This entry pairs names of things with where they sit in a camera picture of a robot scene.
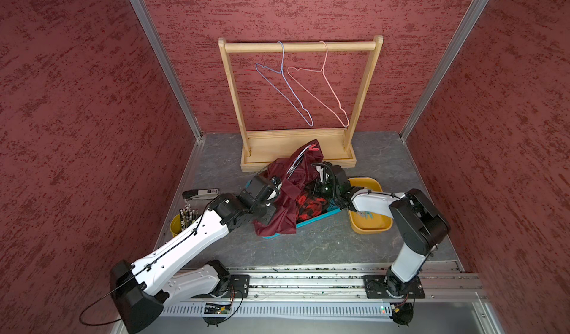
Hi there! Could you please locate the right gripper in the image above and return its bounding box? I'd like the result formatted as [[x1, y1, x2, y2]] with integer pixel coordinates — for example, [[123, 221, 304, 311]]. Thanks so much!
[[303, 177, 340, 198]]

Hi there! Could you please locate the red black plaid shirt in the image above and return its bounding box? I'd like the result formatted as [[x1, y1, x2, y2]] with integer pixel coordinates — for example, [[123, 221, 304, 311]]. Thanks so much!
[[296, 192, 330, 224]]

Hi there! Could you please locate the maroon satin shirt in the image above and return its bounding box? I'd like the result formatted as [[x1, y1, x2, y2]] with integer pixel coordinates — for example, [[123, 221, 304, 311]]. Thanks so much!
[[253, 139, 324, 237]]

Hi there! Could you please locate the blue wire hanger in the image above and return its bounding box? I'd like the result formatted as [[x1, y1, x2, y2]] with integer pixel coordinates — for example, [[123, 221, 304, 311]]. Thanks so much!
[[254, 41, 314, 127], [285, 144, 313, 180]]

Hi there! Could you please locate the pink wire hanger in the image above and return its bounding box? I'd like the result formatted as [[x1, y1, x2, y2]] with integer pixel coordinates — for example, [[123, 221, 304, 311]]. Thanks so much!
[[286, 40, 350, 129]]

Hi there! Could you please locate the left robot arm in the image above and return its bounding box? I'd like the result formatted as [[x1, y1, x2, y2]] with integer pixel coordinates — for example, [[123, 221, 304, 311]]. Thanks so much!
[[110, 175, 282, 333]]

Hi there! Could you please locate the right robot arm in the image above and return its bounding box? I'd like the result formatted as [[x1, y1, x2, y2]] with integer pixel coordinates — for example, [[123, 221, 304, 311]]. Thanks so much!
[[312, 162, 451, 298]]

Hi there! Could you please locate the wooden clothes rack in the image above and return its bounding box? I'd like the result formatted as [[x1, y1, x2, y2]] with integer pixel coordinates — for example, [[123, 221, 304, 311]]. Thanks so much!
[[218, 35, 384, 172]]

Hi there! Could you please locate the yellow plastic tray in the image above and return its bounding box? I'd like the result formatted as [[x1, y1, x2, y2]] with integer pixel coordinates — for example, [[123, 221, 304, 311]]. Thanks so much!
[[348, 178, 393, 235]]

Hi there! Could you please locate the yellow cup with tools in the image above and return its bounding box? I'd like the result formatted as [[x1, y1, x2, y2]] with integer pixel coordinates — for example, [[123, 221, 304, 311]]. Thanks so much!
[[169, 205, 198, 238]]

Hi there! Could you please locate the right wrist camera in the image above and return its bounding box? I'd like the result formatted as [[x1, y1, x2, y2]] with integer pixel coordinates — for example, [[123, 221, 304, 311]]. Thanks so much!
[[313, 163, 329, 184]]

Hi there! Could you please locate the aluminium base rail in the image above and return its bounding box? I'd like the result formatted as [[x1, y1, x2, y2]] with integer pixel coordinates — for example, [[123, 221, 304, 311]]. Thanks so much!
[[150, 261, 488, 325]]

